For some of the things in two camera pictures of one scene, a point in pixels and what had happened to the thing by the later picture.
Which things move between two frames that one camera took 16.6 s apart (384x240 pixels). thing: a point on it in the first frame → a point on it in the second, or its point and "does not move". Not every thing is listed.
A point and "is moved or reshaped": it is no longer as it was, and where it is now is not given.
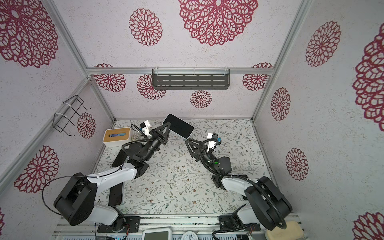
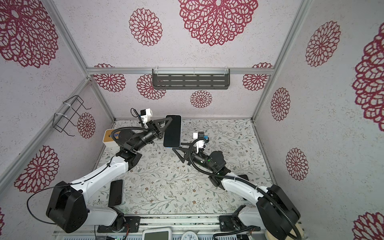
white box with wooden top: x=117 y=137 does not move
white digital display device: x=157 y=234 does not move
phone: x=179 y=126 is moved or reshaped
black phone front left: x=115 y=195 does not move
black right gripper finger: x=193 y=146 → x=186 y=152
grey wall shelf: x=191 y=78 does not move
